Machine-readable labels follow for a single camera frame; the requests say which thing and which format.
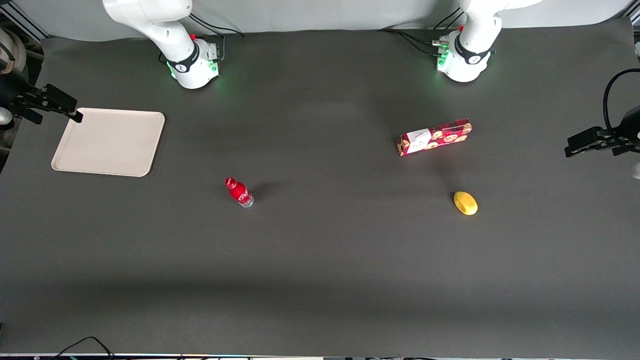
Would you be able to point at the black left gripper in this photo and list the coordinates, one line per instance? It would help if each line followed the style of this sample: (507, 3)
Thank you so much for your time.
(628, 131)

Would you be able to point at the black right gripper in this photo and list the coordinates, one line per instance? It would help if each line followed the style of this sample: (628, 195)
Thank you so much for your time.
(11, 90)

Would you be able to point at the red coke bottle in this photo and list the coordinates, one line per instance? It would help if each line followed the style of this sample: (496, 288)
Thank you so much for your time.
(238, 192)

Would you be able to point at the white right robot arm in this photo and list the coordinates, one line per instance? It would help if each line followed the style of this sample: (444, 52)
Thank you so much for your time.
(165, 30)

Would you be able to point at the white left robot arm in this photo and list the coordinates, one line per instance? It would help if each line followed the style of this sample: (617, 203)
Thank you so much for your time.
(472, 35)

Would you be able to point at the beige plastic tray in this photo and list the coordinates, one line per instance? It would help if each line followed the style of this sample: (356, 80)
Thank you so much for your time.
(110, 142)

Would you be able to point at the yellow lemon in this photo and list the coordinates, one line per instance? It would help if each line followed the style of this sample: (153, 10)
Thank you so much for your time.
(465, 203)

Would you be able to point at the red cookie box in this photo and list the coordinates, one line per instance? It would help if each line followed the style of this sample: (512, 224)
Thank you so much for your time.
(434, 137)

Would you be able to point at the dark grey table mat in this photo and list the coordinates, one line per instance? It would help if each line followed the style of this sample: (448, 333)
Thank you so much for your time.
(320, 250)

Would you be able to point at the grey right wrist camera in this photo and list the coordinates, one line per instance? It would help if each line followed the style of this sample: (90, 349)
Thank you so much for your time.
(4, 116)

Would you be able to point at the aluminium frame rail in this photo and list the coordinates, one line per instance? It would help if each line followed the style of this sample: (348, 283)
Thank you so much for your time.
(27, 22)

